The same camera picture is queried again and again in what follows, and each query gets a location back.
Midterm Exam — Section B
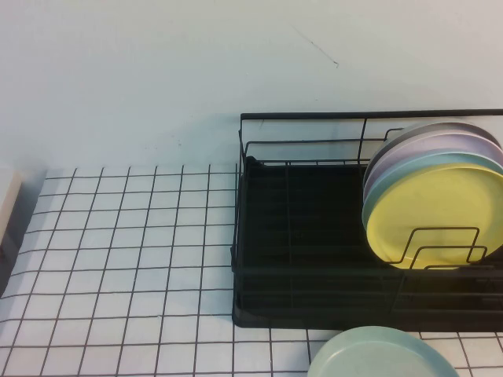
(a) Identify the yellow plate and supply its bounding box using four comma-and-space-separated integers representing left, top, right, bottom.
365, 168, 503, 270

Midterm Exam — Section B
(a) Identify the light blue plate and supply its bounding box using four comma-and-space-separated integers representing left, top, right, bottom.
361, 152, 503, 236

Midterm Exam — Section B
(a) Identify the lilac plate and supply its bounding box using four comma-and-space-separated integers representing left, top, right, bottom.
363, 132, 503, 192

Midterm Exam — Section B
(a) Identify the grey plate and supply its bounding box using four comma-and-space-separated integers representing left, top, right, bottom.
375, 120, 503, 168

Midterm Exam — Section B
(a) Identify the mint green plate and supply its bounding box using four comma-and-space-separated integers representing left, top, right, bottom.
306, 325, 461, 377

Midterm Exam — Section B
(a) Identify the black plastic drip tray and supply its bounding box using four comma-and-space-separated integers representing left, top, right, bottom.
232, 156, 503, 331

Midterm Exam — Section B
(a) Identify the white black-grid tablecloth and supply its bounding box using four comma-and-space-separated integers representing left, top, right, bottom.
0, 163, 503, 377

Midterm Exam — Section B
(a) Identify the cream white board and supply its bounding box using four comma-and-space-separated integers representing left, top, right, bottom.
0, 168, 29, 254

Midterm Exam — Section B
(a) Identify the black wire dish rack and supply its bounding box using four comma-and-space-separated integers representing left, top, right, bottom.
230, 108, 503, 331

